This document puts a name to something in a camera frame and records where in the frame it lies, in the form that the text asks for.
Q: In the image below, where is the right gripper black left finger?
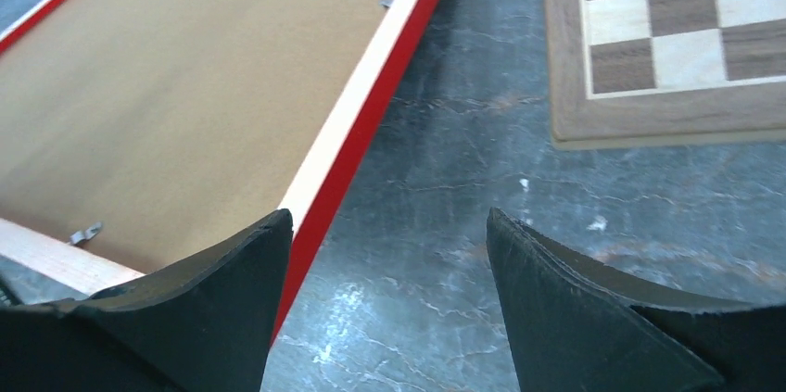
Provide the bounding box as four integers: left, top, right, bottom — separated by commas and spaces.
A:
1, 209, 293, 391

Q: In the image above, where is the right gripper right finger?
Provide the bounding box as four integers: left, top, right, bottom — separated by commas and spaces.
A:
486, 208, 785, 392

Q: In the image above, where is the orange picture frame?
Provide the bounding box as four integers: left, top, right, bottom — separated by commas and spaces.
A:
1, 0, 438, 326

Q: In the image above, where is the brown frame backing board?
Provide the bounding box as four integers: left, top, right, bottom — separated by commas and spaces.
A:
1, 0, 385, 272

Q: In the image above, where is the wooden chessboard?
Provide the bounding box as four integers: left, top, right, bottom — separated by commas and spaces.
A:
544, 0, 785, 149

